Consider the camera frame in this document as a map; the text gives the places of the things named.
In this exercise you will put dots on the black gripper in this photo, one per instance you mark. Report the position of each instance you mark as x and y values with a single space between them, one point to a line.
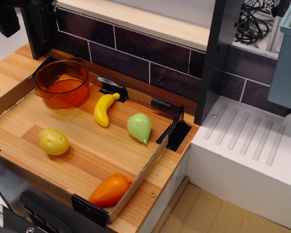
39 18

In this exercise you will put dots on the yellow toy potato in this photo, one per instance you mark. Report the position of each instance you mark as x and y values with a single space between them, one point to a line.
53 141

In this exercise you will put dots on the cardboard fence with black tape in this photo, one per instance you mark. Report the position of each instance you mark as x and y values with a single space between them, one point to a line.
53 191

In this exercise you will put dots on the transparent orange plastic pot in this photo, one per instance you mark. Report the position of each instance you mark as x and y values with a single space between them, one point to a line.
63 84

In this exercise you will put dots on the yellow toy banana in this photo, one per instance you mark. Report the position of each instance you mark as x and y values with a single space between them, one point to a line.
101 108

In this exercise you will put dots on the green toy pear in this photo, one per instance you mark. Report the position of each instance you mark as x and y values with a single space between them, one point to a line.
139 126

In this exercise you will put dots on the orange toy carrot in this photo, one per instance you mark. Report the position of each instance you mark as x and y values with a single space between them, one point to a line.
110 191

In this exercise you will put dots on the white toy sink drainboard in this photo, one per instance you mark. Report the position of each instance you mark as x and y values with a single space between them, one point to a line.
243 155

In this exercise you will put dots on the teal plastic bin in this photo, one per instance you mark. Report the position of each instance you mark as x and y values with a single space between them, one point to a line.
280 90

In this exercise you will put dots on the dark grey post behind pot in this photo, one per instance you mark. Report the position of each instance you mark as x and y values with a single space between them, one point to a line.
38 49

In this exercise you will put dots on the dark grey vertical post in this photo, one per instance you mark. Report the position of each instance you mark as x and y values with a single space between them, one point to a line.
222 33

